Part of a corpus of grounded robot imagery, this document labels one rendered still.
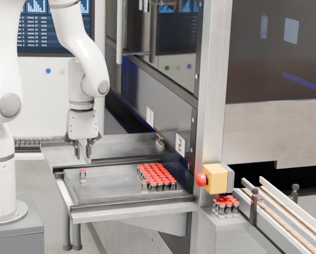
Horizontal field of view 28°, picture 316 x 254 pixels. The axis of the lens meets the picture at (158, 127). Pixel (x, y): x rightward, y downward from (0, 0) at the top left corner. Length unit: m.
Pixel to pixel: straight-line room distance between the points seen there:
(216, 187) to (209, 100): 0.26
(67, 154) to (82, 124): 0.38
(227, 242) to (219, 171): 0.31
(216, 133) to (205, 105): 0.10
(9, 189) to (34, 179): 2.63
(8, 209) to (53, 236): 1.80
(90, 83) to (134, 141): 0.68
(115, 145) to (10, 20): 0.88
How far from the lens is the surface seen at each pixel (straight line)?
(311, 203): 2.20
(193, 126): 2.00
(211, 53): 1.87
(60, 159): 2.39
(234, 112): 1.94
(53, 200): 4.21
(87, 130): 2.08
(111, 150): 2.47
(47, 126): 2.86
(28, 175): 4.64
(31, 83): 2.81
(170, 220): 2.11
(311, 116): 2.08
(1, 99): 1.79
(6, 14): 1.82
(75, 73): 2.02
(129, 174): 2.23
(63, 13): 1.94
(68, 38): 1.97
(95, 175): 2.21
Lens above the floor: 1.70
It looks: 17 degrees down
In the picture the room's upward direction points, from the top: 2 degrees clockwise
